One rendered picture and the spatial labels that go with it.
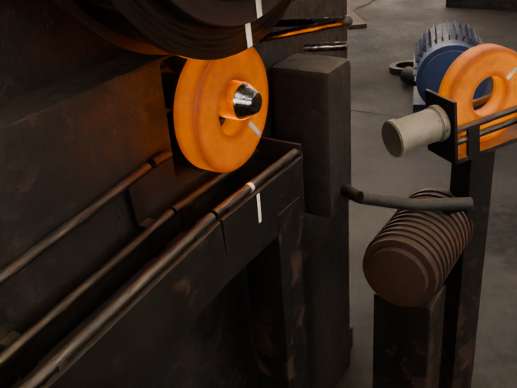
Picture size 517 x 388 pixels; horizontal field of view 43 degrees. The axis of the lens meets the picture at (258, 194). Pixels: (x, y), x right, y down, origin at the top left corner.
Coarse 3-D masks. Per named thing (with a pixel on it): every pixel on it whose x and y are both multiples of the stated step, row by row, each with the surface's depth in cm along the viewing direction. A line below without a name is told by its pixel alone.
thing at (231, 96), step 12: (168, 72) 81; (168, 84) 80; (228, 84) 76; (240, 84) 76; (168, 96) 80; (228, 96) 75; (240, 96) 75; (252, 96) 75; (168, 108) 82; (228, 108) 76; (240, 108) 75; (252, 108) 75
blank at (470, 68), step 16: (480, 48) 102; (496, 48) 102; (464, 64) 102; (480, 64) 102; (496, 64) 103; (512, 64) 104; (448, 80) 103; (464, 80) 102; (480, 80) 103; (496, 80) 107; (512, 80) 106; (448, 96) 103; (464, 96) 103; (496, 96) 108; (512, 96) 107; (464, 112) 105; (480, 112) 108; (480, 128) 107
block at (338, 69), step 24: (288, 72) 95; (312, 72) 93; (336, 72) 94; (288, 96) 97; (312, 96) 95; (336, 96) 95; (288, 120) 99; (312, 120) 96; (336, 120) 97; (312, 144) 98; (336, 144) 98; (312, 168) 100; (336, 168) 100; (312, 192) 102; (336, 192) 102
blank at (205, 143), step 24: (192, 72) 72; (216, 72) 73; (240, 72) 77; (264, 72) 82; (192, 96) 72; (216, 96) 74; (264, 96) 83; (192, 120) 72; (216, 120) 75; (240, 120) 81; (264, 120) 84; (192, 144) 74; (216, 144) 76; (240, 144) 80; (216, 168) 77
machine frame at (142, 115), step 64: (0, 0) 64; (320, 0) 108; (0, 64) 66; (64, 64) 72; (128, 64) 76; (0, 128) 61; (64, 128) 67; (128, 128) 75; (0, 192) 62; (64, 192) 69; (0, 256) 63; (64, 256) 70; (320, 256) 128; (64, 320) 72; (320, 320) 134; (0, 384) 66; (192, 384) 97; (256, 384) 115; (320, 384) 140
